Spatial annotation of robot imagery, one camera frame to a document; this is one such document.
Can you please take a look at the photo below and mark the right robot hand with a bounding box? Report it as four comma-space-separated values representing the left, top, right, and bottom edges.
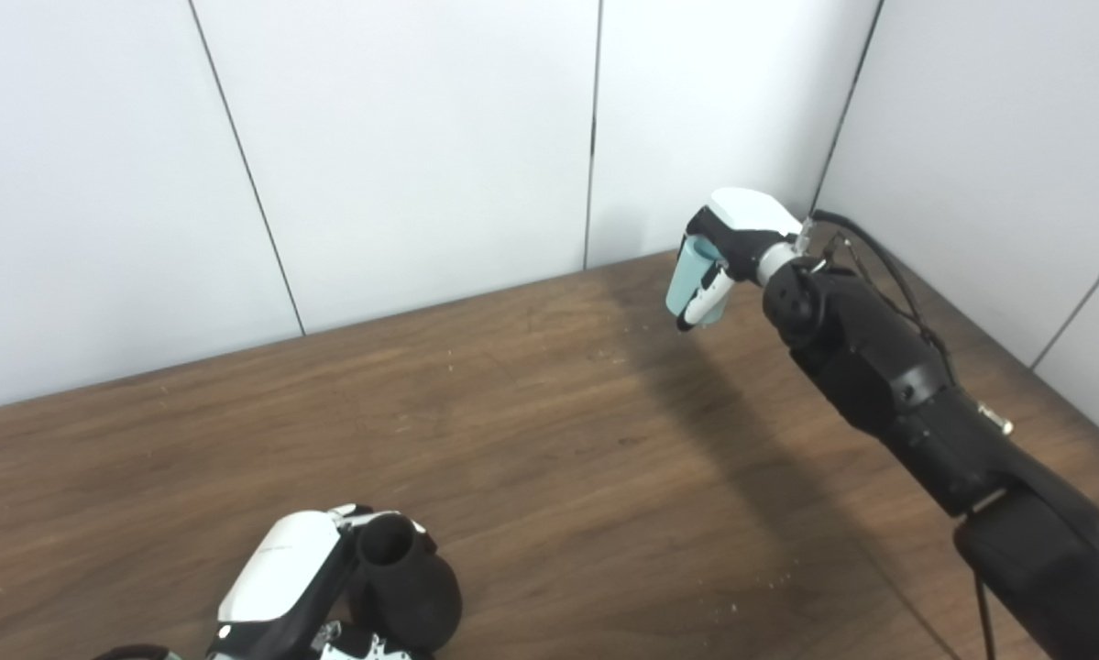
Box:
676, 188, 804, 333

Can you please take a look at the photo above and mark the light-blue hose piece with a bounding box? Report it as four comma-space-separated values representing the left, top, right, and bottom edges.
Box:
665, 235, 729, 327

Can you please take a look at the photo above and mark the black funnel-shaped nozzle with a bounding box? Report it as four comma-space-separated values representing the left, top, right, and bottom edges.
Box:
347, 513, 464, 654

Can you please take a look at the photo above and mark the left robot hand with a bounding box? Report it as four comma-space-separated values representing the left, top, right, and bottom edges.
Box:
205, 503, 440, 660

